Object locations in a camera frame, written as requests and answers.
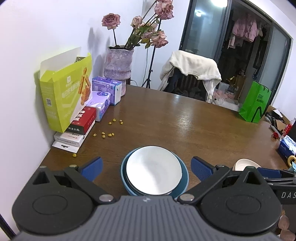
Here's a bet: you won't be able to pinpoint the red box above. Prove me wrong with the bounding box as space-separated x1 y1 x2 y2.
67 106 97 135

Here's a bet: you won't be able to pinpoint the dark clothes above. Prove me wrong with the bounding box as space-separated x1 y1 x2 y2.
176 87 206 100

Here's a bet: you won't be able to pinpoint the person's right hand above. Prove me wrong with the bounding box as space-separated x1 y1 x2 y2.
276 215 290 241

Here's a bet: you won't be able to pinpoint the white plush toy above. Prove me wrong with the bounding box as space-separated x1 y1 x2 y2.
211 97 240 112

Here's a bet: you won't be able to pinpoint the yellow-green snack box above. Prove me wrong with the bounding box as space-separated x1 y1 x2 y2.
39 47 93 133

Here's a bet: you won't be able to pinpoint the scattered yellow crumbs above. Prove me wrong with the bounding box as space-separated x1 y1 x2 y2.
72 119 123 158

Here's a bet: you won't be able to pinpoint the bottle with red label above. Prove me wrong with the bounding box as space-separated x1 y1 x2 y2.
283 117 296 137

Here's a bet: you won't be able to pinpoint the dried pink roses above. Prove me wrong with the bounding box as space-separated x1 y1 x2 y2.
102 0 174 50

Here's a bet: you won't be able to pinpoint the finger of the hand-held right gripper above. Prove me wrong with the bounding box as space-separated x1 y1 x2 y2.
264 176 296 186
257 167 282 178

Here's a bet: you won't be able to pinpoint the purple flat tissue pack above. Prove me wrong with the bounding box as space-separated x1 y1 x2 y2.
89 91 111 122

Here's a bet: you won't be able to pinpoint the green paper shopping bag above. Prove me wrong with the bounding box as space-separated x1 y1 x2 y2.
239 81 272 123

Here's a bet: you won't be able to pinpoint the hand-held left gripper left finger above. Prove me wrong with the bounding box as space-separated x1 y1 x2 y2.
32 156 115 205

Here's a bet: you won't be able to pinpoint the purple cube tissue pack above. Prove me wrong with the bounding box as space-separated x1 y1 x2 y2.
92 76 122 106

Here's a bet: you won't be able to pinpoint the blue tissue box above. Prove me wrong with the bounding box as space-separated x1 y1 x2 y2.
278 134 296 159

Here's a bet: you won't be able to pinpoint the glass sliding door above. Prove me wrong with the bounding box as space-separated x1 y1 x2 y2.
179 0 292 109

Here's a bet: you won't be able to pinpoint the dark wooden chair with clothes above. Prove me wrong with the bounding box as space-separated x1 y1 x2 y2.
165 67 207 101

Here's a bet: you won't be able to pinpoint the white box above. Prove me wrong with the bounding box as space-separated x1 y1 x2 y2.
54 120 95 142
52 136 86 154

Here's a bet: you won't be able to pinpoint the blue bowl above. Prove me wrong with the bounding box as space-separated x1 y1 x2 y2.
120 147 189 197

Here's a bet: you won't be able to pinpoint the chair draped with cream cloth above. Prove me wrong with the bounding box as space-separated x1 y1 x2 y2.
158 50 222 102

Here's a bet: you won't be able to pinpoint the black light stand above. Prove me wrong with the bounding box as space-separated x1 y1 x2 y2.
142 21 162 90

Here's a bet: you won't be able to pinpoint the open cardboard box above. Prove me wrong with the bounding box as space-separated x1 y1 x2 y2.
265 105 289 130

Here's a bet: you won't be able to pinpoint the small teal bottle with tag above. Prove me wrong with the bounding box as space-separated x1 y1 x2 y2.
282 162 296 178

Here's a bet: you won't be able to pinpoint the pink textured vase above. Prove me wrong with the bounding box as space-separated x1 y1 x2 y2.
104 45 134 96

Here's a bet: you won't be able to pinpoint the pink clothes pile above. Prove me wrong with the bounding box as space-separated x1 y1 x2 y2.
213 89 235 100

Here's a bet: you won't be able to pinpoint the cream plate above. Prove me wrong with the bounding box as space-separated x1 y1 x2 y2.
232 158 262 172

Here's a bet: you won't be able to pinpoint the hanging pink clothes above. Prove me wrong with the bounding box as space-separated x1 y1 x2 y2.
228 16 264 49

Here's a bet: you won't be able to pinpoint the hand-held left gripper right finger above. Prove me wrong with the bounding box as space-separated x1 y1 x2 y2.
177 156 266 205

